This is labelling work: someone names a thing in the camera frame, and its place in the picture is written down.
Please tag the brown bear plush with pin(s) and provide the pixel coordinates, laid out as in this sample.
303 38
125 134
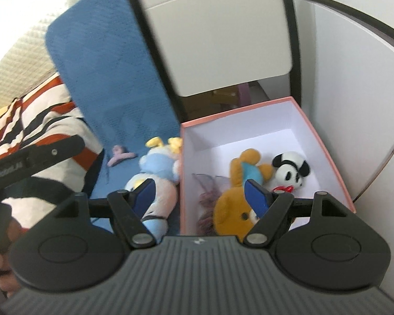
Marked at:
228 203

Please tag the white duck plush blue hat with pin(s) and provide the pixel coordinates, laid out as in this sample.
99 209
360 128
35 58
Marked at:
159 167

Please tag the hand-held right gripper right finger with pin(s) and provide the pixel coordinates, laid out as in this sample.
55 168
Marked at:
256 193

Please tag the striped pillow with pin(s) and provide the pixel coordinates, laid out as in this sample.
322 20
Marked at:
5 134

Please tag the purple fairy doll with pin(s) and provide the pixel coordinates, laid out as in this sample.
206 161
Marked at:
207 210

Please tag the striped fleece blanket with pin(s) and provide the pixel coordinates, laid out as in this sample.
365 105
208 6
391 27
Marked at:
49 118

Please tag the beige black chair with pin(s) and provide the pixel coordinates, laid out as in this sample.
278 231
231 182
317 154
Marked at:
216 39

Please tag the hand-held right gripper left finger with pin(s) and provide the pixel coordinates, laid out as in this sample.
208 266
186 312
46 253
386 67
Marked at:
144 193

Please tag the pink cardboard box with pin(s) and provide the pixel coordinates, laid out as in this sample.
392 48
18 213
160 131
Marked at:
249 131

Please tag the small pink doll figure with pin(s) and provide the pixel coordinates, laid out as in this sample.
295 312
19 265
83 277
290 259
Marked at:
118 154

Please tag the person's left hand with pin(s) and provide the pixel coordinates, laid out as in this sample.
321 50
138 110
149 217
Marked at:
1 269

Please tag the cream quilted headboard cover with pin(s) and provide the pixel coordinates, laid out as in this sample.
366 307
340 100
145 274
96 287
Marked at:
23 52

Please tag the small panda plush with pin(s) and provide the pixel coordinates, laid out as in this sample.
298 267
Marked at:
289 174

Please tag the blue textured chair cushion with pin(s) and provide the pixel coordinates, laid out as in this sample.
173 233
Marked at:
111 72

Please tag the white black-edged panel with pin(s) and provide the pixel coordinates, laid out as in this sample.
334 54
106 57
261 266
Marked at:
354 88

